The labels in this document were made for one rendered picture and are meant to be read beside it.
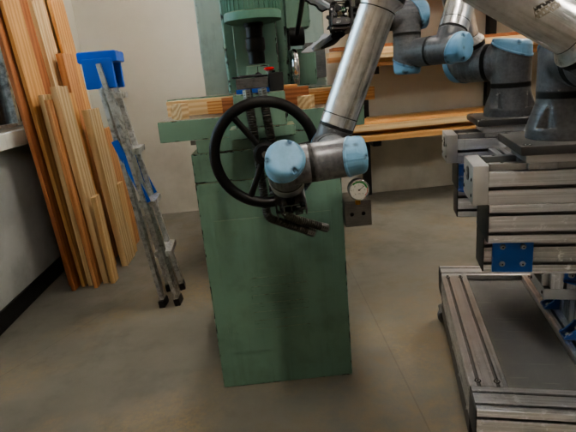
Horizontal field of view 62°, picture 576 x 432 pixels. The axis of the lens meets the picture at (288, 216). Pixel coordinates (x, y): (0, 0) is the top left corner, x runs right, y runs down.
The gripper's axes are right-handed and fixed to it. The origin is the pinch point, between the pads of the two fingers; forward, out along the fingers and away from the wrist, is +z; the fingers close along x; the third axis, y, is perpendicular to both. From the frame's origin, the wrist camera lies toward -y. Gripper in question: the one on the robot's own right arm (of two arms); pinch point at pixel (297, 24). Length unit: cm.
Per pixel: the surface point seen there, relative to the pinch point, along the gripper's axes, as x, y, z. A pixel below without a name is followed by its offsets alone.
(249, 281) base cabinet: 74, -12, 20
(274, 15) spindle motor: -5.8, -9.5, 5.9
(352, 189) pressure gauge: 46.9, -1.3, -12.6
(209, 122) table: 24.3, -3.8, 27.2
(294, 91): 16.5, -9.6, 1.8
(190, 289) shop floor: 98, -102, 56
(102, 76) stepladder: -3, -68, 77
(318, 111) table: 23.4, -3.7, -4.4
